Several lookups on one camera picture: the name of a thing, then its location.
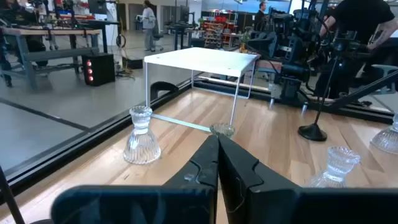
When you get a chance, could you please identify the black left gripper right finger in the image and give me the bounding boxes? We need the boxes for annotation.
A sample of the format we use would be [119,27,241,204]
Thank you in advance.
[218,135,398,224]

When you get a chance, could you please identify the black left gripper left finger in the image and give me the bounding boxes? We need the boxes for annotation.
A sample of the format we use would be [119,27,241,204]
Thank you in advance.
[51,134,220,224]

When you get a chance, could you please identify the tall black candlestick holder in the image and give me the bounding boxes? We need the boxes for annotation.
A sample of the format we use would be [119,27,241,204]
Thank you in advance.
[297,37,348,142]

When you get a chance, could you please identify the clear ribbed glass candle holder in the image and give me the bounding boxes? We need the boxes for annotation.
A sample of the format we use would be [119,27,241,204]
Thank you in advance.
[123,105,162,165]
[307,146,361,189]
[369,113,398,156]

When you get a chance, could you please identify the person's forearm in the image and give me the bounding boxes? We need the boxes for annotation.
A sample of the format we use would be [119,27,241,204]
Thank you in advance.
[366,18,398,52]

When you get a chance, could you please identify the green ribbed glass candle holder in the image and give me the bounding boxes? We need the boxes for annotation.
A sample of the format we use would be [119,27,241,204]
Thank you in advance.
[209,123,236,139]

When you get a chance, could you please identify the white perforated metal riser shelf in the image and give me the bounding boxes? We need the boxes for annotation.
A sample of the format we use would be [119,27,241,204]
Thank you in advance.
[143,47,261,133]

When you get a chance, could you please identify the black office chair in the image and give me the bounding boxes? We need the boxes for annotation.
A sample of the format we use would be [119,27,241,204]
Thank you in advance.
[152,18,165,52]

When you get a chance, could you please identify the black computer tower red lights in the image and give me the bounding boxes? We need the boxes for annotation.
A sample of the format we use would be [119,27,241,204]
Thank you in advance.
[81,52,116,87]

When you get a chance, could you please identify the red storage rack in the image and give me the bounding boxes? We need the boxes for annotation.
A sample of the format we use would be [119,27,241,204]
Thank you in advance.
[203,15,237,49]

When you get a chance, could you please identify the person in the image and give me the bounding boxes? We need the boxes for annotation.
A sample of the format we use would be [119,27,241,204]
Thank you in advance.
[312,0,398,100]
[253,1,268,32]
[136,0,158,53]

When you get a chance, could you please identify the black arched bracket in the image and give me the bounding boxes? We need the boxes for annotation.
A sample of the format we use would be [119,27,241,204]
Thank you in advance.
[150,81,180,102]

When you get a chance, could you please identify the blue-grey bench frame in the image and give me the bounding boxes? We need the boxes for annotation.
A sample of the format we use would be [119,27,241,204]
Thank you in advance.
[369,63,398,94]

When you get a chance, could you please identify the wooden workbench grey frame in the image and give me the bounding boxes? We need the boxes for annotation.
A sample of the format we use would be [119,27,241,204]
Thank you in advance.
[0,26,103,91]

